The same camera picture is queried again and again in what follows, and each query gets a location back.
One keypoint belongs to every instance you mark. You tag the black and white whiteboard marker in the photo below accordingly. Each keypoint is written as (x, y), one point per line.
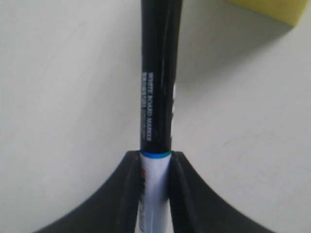
(160, 24)

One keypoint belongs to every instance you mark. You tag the yellow foam cube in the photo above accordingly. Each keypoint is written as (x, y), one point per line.
(287, 11)

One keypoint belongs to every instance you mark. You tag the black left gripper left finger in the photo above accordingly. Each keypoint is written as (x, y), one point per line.
(113, 208)

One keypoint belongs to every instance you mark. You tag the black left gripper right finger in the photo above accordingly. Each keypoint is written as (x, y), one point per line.
(196, 208)

